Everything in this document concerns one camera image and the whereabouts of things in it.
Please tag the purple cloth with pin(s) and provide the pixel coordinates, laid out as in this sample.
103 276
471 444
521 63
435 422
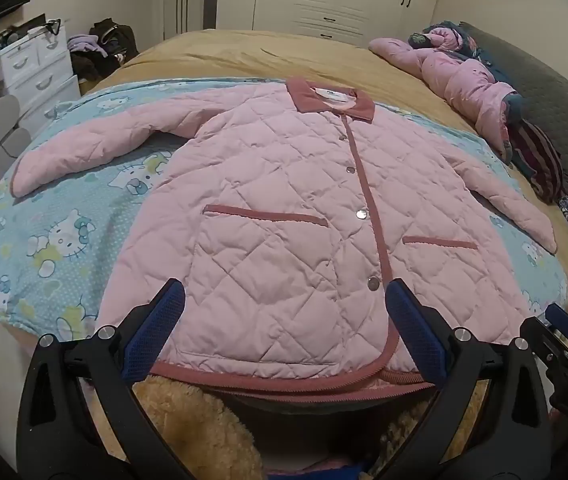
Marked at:
84 42

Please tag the white drawer cabinet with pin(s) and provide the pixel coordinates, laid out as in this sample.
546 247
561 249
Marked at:
39 80

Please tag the grey quilted headboard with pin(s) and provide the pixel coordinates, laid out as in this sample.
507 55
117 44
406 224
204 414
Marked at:
554 90

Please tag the black bag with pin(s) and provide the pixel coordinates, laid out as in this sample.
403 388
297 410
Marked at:
114 35

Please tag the pink quilted jacket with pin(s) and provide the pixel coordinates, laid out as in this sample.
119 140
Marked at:
274 210

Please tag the black hanger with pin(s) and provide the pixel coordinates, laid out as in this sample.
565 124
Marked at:
53 26

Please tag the blue cartoon printed sheet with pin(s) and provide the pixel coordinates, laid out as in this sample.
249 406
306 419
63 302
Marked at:
39 240

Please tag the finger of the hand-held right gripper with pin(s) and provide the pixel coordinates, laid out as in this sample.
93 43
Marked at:
539 340
564 316

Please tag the white wardrobe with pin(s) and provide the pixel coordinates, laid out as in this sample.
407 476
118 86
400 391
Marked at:
334 5

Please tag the dark striped cloth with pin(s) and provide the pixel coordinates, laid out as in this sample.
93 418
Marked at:
539 155

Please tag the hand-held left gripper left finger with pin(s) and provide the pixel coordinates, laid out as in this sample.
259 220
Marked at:
156 330

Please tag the bed with tan cover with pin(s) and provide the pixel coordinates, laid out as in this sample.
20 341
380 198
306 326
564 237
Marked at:
264 55

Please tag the tan fluffy cloth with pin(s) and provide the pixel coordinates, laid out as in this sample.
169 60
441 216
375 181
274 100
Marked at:
189 425

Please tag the white door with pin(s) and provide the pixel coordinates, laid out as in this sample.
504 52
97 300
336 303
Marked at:
196 5

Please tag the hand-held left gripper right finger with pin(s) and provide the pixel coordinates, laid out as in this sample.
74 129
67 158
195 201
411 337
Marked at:
414 330

